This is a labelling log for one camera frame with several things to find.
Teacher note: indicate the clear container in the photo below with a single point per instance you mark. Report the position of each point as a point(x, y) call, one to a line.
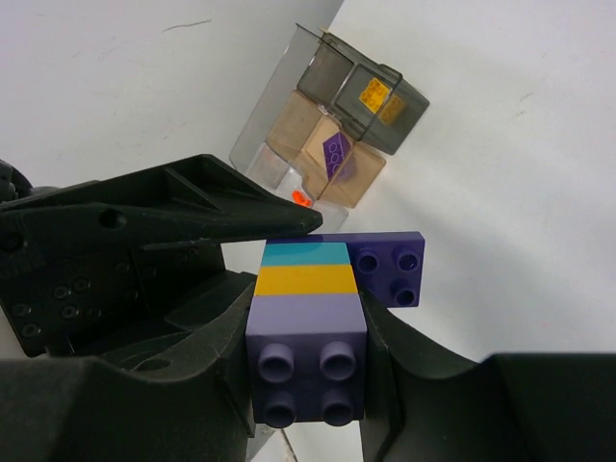
point(262, 165)

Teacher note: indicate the small orange lego piece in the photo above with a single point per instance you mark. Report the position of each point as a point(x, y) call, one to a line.
point(302, 199)

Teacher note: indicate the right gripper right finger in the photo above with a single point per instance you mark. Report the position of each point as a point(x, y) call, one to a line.
point(426, 403)

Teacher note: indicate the dark purple lego plate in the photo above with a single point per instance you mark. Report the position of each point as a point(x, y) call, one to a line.
point(336, 153)

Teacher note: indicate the dark purple base plate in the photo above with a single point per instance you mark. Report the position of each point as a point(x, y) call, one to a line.
point(387, 264)

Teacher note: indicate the yellow lego brick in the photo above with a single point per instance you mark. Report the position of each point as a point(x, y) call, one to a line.
point(380, 100)

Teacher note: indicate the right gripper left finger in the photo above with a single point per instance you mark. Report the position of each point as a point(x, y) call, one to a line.
point(190, 402)

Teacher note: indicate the lavender lego stack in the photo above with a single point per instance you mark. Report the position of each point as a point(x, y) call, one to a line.
point(306, 337)

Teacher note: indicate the grey smoked container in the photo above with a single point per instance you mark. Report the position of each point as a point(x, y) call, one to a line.
point(333, 79)

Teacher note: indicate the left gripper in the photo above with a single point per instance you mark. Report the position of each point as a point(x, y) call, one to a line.
point(134, 299)

